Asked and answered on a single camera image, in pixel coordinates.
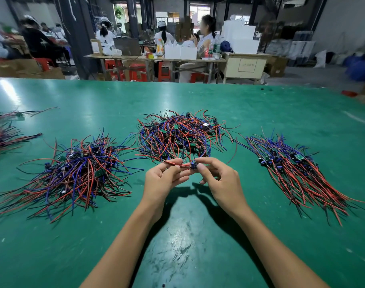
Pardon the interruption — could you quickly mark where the person's left hand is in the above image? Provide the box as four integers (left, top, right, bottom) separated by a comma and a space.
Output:
141, 158, 195, 222

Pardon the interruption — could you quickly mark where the person's right hand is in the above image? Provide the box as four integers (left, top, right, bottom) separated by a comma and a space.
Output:
194, 157, 250, 221

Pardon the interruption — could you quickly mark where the single red blue wire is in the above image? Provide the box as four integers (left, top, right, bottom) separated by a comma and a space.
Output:
148, 136, 238, 172

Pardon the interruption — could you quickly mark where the pile of wires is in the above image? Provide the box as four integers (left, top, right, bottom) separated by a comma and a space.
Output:
136, 110, 236, 162

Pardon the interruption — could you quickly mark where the small bunch of set-aside wires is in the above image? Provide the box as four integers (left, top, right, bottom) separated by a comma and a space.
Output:
233, 134, 365, 227

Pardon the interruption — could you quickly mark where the sorted wire bundle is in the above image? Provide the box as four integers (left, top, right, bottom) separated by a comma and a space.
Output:
0, 132, 144, 224
0, 123, 43, 158

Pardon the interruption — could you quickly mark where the person's right forearm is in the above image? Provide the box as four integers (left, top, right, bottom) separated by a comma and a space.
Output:
233, 208, 330, 288

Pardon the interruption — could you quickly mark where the person's left forearm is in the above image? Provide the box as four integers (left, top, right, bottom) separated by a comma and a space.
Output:
79, 204, 165, 288

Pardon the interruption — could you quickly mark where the red plastic stool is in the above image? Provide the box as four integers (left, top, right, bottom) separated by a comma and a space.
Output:
34, 57, 53, 72
158, 61, 173, 82
190, 71, 210, 83
105, 58, 127, 82

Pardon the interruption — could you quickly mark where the cream cabinet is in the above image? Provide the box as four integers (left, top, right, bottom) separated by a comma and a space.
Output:
221, 54, 272, 85

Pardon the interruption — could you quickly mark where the long wooden work table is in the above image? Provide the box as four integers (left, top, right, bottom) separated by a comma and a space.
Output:
85, 54, 272, 83

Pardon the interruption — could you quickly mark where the brown cardboard box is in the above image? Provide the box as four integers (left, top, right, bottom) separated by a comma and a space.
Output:
265, 56, 289, 78

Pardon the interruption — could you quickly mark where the row of white containers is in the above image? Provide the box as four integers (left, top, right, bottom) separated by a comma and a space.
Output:
164, 42, 198, 60

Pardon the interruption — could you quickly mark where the stack of white boxes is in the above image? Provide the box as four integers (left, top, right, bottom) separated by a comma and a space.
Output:
221, 19, 261, 56

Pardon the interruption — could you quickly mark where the dark pillar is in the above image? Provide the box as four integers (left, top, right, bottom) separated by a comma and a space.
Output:
53, 0, 101, 77

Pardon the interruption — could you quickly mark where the row of cardboard boxes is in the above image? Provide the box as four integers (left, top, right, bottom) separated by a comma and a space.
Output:
0, 58, 66, 80

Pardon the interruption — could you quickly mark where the heap of blue bags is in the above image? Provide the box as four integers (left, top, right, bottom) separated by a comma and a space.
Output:
342, 54, 365, 83

